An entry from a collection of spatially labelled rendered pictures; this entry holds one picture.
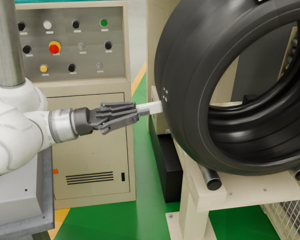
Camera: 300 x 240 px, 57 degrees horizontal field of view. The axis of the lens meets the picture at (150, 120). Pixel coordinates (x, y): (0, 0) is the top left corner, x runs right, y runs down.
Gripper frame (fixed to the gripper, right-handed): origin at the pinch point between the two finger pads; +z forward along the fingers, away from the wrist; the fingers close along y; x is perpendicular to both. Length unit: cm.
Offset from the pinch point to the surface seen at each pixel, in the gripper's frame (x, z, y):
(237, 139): 24.9, 29.1, 7.8
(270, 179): 37, 37, -3
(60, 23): -10, -29, 63
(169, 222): 112, 2, 39
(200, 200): 28.9, 10.1, -11.1
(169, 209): 113, 4, 49
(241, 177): 35.3, 27.6, -0.7
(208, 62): -16.2, 13.1, -11.7
